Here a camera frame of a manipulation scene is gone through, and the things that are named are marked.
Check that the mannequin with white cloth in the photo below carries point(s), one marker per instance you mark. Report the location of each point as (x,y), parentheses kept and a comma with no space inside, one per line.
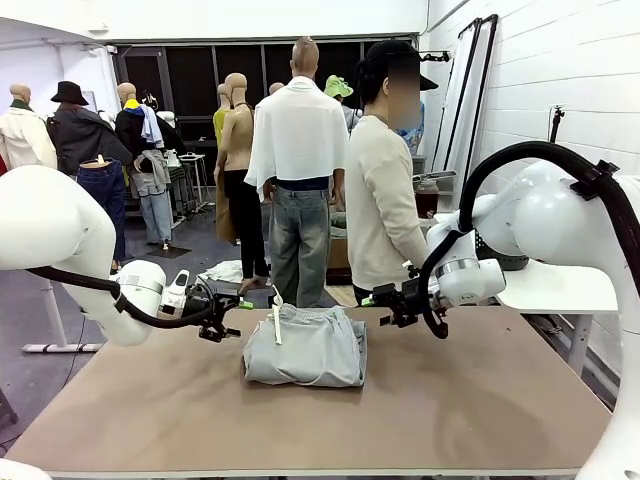
(295,135)

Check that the mannequin with black hat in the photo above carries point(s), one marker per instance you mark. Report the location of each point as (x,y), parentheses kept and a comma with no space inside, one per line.
(90,140)

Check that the white cloth on floor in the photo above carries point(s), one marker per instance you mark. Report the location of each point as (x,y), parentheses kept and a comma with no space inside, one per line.
(222,271)

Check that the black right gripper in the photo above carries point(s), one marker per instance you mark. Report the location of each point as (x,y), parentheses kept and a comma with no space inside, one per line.
(415,300)

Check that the brown cardboard box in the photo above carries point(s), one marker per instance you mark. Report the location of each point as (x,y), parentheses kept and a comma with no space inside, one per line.
(339,260)

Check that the black cap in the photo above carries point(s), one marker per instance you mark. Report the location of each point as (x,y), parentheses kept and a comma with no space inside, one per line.
(385,50)

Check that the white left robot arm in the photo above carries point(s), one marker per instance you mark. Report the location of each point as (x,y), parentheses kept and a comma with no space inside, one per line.
(50,220)

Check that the black tripod stand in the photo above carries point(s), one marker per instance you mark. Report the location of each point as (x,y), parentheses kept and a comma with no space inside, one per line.
(556,125)

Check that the bare mannequin in black trousers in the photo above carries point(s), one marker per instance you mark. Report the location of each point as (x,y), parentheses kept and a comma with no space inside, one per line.
(240,145)

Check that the mannequin with yellow collar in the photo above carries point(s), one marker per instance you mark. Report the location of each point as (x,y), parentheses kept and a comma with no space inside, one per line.
(135,130)

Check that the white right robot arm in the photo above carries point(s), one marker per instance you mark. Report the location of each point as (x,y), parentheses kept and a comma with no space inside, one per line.
(550,220)

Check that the mannequin with green hat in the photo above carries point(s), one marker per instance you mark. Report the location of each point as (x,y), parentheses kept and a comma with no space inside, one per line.
(337,87)

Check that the person in cream cardigan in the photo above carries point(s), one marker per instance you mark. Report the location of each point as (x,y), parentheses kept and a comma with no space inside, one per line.
(380,200)

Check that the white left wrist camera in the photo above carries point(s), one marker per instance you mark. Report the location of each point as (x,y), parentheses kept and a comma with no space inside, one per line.
(176,292)

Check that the grey tray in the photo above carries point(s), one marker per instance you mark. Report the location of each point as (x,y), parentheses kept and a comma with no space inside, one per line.
(437,177)

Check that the bare mannequin head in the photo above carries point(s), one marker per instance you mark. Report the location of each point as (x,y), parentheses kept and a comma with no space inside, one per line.
(276,89)

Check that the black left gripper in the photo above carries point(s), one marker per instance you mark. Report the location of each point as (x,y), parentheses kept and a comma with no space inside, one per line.
(202,306)

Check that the dark floor mat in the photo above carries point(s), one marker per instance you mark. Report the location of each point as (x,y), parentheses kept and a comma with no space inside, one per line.
(170,251)

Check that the black framed window wall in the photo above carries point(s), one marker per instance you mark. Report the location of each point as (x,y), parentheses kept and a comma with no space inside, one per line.
(190,75)

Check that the black framed white panel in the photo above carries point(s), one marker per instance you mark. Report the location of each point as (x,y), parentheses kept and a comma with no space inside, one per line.
(457,100)
(477,110)

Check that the dark glass jar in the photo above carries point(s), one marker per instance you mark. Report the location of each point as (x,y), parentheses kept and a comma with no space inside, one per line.
(427,200)

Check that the mannequin in cream jacket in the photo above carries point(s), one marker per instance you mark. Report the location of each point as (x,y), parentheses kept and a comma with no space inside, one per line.
(25,140)

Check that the mannequin in yellow top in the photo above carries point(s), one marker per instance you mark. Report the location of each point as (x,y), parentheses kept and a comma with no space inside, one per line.
(220,125)

